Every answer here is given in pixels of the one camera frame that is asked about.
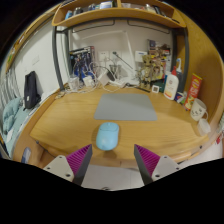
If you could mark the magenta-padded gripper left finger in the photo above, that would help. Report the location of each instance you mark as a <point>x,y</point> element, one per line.
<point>63,166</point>

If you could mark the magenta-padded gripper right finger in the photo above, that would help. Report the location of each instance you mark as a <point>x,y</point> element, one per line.
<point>163,166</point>

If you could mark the light blue computer mouse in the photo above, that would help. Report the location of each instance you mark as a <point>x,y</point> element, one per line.
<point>107,136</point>

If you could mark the grey rectangular mouse pad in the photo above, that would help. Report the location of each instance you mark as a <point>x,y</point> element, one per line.
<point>126,107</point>

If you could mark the clear plastic container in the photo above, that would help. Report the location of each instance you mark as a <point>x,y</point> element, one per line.
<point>204,126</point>

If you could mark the white mug with face print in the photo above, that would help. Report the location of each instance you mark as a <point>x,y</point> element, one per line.
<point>198,109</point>

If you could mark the teal blanket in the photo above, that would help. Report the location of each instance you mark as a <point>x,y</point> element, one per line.
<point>11,113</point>

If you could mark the small white cube clock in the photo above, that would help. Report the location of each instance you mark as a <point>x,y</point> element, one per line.
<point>155,89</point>

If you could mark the white lotion bottle red cap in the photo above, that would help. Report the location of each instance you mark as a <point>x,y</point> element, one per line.
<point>171,86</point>

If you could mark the red and yellow chips can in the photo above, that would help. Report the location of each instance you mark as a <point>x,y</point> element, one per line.
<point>193,91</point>

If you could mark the white charger block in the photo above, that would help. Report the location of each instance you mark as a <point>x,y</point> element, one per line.
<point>88,81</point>

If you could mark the brown tree figurine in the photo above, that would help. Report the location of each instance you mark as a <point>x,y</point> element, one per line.
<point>148,71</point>

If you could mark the white power adapter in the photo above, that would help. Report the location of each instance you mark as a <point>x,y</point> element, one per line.
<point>103,79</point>

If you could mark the blue model kit box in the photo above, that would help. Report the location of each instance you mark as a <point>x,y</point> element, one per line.
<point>80,61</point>

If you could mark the colourful printed box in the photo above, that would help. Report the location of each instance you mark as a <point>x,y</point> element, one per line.
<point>163,53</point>

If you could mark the white desk lamp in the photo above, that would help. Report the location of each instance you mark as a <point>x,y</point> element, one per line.
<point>128,53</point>

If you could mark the dark metal frame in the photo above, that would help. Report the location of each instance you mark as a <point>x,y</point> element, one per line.
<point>56,60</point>

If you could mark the white wall socket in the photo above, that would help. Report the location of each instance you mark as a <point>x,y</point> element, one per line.
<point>116,54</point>
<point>104,56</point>

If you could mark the wooden wall shelf unit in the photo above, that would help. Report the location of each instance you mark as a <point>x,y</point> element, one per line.
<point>116,14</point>

